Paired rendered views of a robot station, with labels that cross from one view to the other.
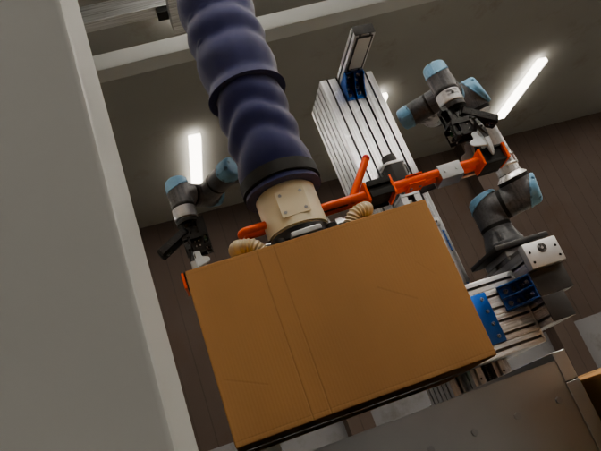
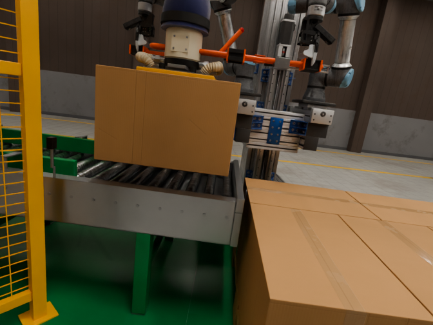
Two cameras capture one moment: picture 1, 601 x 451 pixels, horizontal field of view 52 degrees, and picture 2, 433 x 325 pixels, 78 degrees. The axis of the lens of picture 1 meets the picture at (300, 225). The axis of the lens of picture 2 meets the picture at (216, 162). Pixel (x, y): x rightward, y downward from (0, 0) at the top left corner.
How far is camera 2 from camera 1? 0.69 m
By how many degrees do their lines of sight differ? 36
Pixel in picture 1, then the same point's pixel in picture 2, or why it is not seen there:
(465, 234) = (354, 46)
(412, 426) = (156, 196)
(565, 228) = (404, 68)
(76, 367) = not seen: outside the picture
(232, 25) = not seen: outside the picture
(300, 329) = (142, 122)
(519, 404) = (208, 210)
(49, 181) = not seen: outside the picture
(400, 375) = (178, 164)
